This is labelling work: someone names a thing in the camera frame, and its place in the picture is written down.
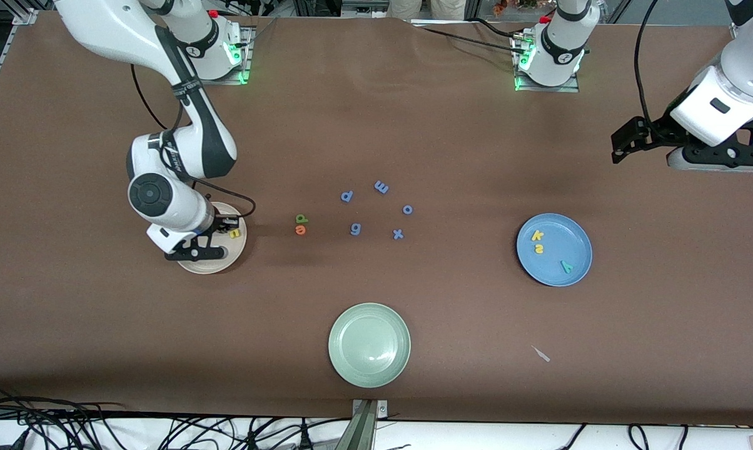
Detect pale green plate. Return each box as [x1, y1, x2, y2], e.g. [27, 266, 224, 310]
[328, 302, 412, 389]

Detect tangled black cables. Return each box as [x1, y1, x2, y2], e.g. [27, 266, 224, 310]
[0, 386, 352, 450]

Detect grey metal box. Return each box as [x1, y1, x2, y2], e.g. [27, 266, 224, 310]
[341, 0, 390, 19]

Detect brown table mat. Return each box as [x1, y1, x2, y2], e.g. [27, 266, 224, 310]
[0, 11, 753, 427]

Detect person in beige trousers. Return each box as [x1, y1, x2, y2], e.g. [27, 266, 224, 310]
[386, 0, 468, 19]

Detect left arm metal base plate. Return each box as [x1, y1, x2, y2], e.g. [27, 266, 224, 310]
[514, 34, 580, 93]

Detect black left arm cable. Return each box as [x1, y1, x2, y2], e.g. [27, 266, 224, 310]
[633, 0, 660, 126]

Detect orange decorative object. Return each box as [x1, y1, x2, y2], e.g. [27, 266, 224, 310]
[492, 0, 543, 17]

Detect aluminium frame profile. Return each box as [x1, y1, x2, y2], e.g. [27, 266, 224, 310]
[0, 0, 39, 126]

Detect metal table bracket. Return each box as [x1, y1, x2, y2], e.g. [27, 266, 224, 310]
[350, 399, 388, 450]

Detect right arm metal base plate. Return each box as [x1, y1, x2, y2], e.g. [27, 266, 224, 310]
[184, 25, 253, 85]

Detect beige brown plate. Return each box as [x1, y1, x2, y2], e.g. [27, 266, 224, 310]
[175, 201, 248, 275]

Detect blue plate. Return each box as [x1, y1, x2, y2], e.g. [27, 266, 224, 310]
[516, 213, 594, 288]

